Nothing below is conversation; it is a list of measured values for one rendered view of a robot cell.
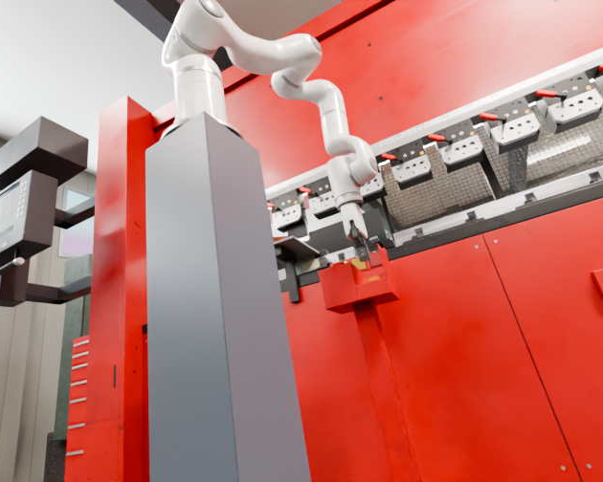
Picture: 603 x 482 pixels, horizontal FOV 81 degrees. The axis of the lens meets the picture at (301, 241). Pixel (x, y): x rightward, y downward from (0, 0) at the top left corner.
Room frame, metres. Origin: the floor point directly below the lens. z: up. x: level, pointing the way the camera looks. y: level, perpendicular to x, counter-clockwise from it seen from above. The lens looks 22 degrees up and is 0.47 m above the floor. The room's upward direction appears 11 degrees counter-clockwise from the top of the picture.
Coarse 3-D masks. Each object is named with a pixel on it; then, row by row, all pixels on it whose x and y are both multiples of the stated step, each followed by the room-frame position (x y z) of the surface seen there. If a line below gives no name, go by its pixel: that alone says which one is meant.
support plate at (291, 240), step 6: (282, 240) 1.27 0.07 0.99; (288, 240) 1.27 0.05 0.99; (294, 240) 1.29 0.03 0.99; (300, 240) 1.31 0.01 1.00; (282, 246) 1.32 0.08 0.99; (288, 246) 1.34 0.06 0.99; (294, 246) 1.35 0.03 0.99; (300, 246) 1.36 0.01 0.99; (306, 246) 1.37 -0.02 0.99; (300, 252) 1.44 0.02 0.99; (306, 252) 1.46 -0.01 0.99; (312, 252) 1.47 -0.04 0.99; (318, 252) 1.49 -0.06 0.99; (276, 258) 1.45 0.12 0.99; (300, 258) 1.51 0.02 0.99
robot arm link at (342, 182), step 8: (336, 160) 0.93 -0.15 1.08; (344, 160) 0.93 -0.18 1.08; (328, 168) 0.95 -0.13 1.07; (336, 168) 0.94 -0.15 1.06; (344, 168) 0.93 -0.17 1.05; (328, 176) 0.97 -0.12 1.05; (336, 176) 0.94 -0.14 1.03; (344, 176) 0.93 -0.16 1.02; (352, 176) 0.92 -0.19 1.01; (336, 184) 0.95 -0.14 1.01; (344, 184) 0.94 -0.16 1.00; (352, 184) 0.94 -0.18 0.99; (336, 192) 0.96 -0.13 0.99; (344, 192) 0.94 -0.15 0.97; (360, 192) 0.96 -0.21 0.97
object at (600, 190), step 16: (576, 192) 1.04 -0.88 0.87; (592, 192) 1.02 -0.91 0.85; (528, 208) 1.09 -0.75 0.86; (544, 208) 1.07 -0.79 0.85; (560, 208) 1.06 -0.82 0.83; (480, 224) 1.14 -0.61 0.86; (496, 224) 1.13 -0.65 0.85; (512, 224) 1.11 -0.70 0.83; (416, 240) 1.22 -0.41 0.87; (432, 240) 1.20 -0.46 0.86; (448, 240) 1.18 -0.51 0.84; (400, 256) 1.25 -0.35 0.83
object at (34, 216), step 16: (32, 176) 1.32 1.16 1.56; (48, 176) 1.38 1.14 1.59; (0, 192) 1.42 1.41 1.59; (32, 192) 1.32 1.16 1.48; (48, 192) 1.38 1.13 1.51; (16, 208) 1.35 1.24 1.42; (32, 208) 1.33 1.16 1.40; (48, 208) 1.39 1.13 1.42; (16, 224) 1.34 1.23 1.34; (32, 224) 1.34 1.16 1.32; (48, 224) 1.40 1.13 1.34; (0, 240) 1.39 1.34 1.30; (16, 240) 1.33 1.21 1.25; (32, 240) 1.34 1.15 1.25; (48, 240) 1.40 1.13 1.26; (0, 256) 1.43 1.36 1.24
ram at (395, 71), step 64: (448, 0) 1.16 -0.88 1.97; (512, 0) 1.08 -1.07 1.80; (576, 0) 1.01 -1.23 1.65; (320, 64) 1.39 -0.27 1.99; (384, 64) 1.29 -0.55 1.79; (448, 64) 1.20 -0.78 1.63; (512, 64) 1.12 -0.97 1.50; (256, 128) 1.55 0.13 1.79; (320, 128) 1.42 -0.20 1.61; (384, 128) 1.32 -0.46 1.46
